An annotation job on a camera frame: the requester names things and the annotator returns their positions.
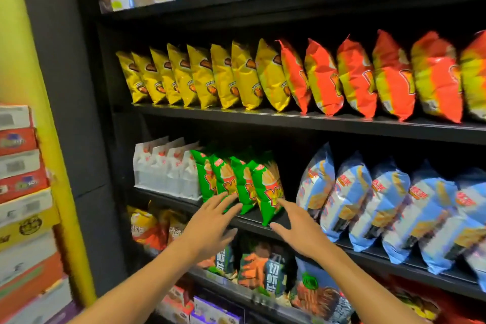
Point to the person's right hand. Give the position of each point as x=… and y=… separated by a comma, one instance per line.
x=304, y=236

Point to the person's left hand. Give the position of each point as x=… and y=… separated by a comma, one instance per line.
x=212, y=229

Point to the dark shrimp chip bags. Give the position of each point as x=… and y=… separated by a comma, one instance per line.
x=224, y=261
x=319, y=293
x=262, y=267

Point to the tan snack bag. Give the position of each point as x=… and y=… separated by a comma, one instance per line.
x=176, y=227

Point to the row of green snack bags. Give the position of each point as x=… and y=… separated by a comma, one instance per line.
x=266, y=183

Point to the orange yellow snack bag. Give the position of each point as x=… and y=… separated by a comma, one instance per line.
x=144, y=225

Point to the row of plain white bags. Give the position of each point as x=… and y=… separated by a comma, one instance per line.
x=163, y=172

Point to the black metal shelf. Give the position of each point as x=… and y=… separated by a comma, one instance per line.
x=304, y=119

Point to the row of orange chip bags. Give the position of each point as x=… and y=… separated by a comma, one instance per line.
x=425, y=305

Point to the row of yellow chip bags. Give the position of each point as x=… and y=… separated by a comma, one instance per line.
x=197, y=73

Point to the row of orange snack bags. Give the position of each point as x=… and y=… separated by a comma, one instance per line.
x=357, y=77

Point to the person's left forearm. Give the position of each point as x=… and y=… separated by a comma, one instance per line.
x=137, y=289

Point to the person's right forearm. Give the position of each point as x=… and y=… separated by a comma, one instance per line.
x=364, y=289

